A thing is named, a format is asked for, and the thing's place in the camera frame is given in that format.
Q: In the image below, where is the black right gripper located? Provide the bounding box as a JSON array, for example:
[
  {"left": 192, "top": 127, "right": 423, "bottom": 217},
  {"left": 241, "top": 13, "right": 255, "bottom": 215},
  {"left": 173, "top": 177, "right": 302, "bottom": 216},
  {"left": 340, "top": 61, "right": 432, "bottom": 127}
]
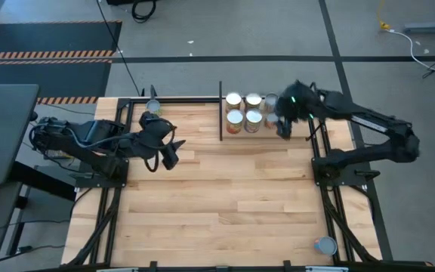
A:
[{"left": 274, "top": 79, "right": 319, "bottom": 141}]

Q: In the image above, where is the pink blue label tin can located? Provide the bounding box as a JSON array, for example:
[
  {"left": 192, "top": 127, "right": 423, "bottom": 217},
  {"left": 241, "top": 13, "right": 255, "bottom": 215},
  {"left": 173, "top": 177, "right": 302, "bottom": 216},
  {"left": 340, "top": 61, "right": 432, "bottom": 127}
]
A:
[{"left": 313, "top": 236, "right": 338, "bottom": 257}]

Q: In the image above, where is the tall silver tin can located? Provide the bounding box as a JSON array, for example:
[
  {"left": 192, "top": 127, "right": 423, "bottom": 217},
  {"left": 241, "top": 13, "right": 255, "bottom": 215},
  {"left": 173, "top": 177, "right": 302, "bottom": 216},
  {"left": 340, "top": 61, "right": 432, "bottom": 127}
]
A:
[
  {"left": 244, "top": 109, "right": 264, "bottom": 134},
  {"left": 244, "top": 93, "right": 263, "bottom": 111}
]

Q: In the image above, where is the black aluminium rig frame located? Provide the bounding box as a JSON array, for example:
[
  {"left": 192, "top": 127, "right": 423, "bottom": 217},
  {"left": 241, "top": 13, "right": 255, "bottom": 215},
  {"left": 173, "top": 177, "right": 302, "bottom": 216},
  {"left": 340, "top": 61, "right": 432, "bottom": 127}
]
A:
[{"left": 64, "top": 96, "right": 394, "bottom": 272}]

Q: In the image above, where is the white floor cable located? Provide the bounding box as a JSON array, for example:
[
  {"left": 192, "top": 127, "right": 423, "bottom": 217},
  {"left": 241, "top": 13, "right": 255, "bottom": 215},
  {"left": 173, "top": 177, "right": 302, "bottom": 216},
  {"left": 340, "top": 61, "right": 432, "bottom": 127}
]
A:
[{"left": 386, "top": 29, "right": 435, "bottom": 76}]

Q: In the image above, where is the carrot print short tin can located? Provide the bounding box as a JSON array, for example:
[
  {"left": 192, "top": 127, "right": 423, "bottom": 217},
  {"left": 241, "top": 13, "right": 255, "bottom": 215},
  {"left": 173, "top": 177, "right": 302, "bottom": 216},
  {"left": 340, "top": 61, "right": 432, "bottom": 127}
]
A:
[{"left": 264, "top": 93, "right": 279, "bottom": 113}]

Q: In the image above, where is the green label tin can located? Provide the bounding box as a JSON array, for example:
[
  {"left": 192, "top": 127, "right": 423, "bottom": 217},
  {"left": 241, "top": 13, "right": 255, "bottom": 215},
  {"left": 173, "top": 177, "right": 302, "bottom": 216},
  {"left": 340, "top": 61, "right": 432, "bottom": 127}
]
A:
[{"left": 144, "top": 98, "right": 163, "bottom": 117}]

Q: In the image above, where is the long black floor cable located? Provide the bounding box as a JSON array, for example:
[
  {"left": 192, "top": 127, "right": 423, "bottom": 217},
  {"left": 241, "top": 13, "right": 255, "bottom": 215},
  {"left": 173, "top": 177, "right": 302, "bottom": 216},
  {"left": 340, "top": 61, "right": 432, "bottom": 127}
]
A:
[{"left": 95, "top": 0, "right": 143, "bottom": 96}]

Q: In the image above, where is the yellow label tall tin can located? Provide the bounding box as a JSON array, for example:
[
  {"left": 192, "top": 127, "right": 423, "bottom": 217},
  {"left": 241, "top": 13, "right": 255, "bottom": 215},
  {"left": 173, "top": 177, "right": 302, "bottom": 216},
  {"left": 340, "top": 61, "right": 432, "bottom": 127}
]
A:
[{"left": 225, "top": 92, "right": 243, "bottom": 111}]

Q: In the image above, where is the black hazard striped floor mat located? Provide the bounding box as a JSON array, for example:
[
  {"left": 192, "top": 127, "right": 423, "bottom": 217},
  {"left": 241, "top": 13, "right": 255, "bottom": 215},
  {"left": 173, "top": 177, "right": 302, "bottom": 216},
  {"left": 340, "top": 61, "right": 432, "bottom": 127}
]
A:
[{"left": 0, "top": 20, "right": 123, "bottom": 106}]

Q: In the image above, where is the grey blue table leg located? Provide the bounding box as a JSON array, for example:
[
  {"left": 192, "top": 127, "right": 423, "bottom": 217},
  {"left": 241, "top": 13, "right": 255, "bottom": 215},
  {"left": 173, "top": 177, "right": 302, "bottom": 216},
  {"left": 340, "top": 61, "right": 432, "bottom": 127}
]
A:
[{"left": 404, "top": 2, "right": 435, "bottom": 34}]

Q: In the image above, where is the black coiled cable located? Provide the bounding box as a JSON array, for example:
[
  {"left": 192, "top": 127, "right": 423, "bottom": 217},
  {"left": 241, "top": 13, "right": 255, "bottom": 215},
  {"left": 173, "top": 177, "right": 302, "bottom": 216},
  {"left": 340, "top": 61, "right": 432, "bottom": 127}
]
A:
[{"left": 131, "top": 0, "right": 159, "bottom": 24}]

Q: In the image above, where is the peaches label tall tin can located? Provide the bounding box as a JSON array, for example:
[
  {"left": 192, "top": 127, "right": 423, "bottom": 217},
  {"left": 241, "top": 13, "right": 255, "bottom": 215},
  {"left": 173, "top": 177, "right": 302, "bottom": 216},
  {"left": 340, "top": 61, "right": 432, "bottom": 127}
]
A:
[{"left": 226, "top": 109, "right": 245, "bottom": 135}]

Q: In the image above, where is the grey desk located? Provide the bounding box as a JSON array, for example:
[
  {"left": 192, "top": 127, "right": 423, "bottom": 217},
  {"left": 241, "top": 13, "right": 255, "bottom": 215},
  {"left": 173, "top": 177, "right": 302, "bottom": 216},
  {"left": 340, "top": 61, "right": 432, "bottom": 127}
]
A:
[{"left": 0, "top": 83, "right": 40, "bottom": 186}]

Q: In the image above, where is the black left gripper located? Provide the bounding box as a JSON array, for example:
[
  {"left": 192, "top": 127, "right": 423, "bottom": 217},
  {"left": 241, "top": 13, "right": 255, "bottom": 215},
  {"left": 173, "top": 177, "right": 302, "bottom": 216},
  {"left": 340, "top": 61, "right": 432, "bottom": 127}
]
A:
[{"left": 137, "top": 111, "right": 187, "bottom": 171}]

